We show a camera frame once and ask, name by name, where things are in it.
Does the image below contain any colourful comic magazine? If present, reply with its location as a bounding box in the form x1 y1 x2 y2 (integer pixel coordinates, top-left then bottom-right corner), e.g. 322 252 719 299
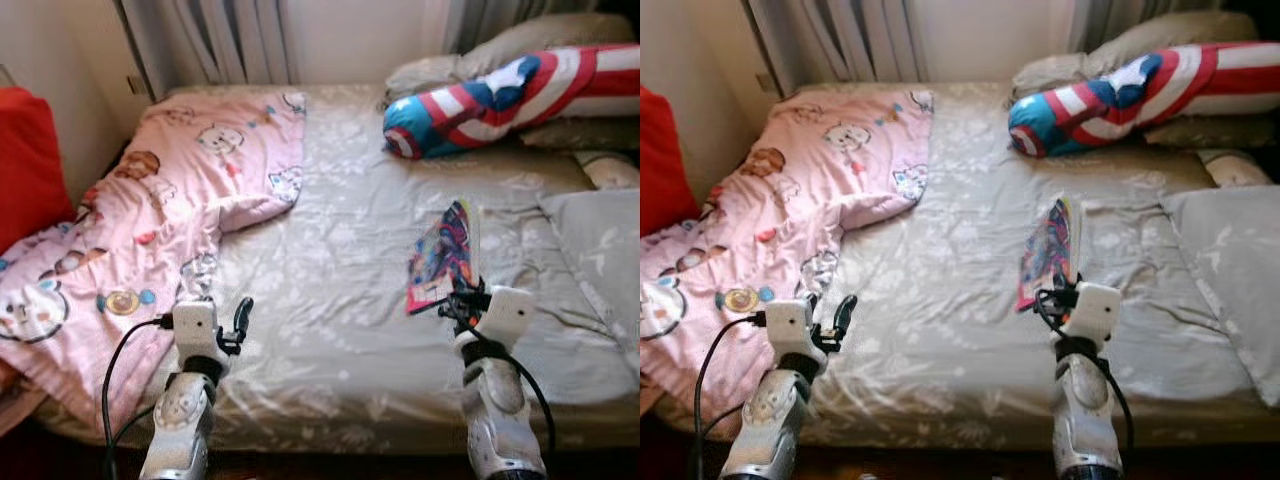
1016 194 1085 313
405 197 481 316

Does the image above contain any bed with grey floral sheet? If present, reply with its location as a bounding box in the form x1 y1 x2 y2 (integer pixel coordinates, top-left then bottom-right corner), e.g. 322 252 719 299
655 80 1280 449
30 82 641 453

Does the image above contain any pink cartoon print blanket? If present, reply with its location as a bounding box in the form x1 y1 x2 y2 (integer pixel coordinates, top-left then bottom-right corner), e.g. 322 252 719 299
640 89 935 401
0 91 308 436

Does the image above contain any grey floral pillow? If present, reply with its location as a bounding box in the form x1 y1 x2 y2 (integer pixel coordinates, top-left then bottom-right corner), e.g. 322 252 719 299
538 188 641 351
1160 185 1280 408

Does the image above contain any small beige printed pillow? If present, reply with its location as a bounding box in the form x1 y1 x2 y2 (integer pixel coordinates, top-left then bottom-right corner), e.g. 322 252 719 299
575 150 641 192
1198 148 1273 189

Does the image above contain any plain beige pillow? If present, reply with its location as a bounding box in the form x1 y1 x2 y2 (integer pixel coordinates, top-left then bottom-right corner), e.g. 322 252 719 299
1145 113 1280 151
385 12 638 101
518 115 641 153
1010 10 1261 99

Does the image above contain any red white blue striped bolster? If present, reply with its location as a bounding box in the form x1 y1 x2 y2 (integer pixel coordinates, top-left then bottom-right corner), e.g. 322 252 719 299
383 43 641 161
1008 42 1280 159

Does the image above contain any large red covered cushion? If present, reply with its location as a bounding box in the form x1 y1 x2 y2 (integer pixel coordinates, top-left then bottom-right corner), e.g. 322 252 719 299
0 86 77 256
640 86 698 239

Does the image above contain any grey curtain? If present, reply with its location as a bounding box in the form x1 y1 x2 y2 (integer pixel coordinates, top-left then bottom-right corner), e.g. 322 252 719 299
118 0 293 99
440 0 611 56
745 0 923 96
1068 0 1236 53

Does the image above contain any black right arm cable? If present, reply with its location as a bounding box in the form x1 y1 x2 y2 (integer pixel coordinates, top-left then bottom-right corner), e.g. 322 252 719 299
438 300 557 456
1033 290 1136 451

